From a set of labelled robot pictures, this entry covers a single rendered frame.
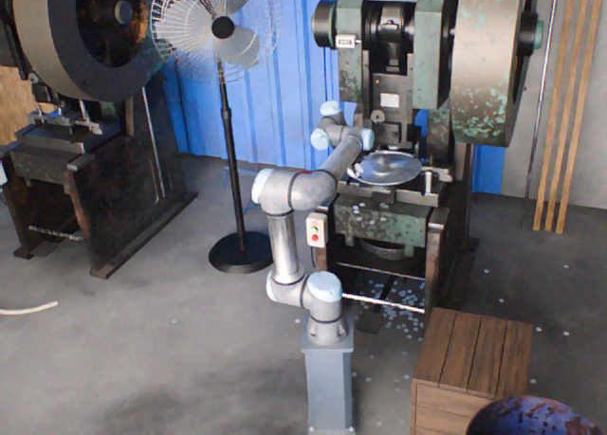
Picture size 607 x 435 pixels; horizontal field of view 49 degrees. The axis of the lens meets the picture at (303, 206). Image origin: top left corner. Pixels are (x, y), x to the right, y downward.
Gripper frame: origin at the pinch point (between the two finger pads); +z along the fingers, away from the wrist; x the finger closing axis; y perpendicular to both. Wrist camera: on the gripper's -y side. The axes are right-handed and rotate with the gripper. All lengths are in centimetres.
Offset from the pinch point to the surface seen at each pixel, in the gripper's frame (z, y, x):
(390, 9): -52, -5, 38
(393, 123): -11.1, -0.1, 22.7
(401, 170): 7.0, 5.2, 17.5
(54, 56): -74, -81, -76
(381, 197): 15.1, 3.3, 6.0
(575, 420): 37, 113, 0
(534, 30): -36, 33, 69
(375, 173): 3.8, 1.9, 7.4
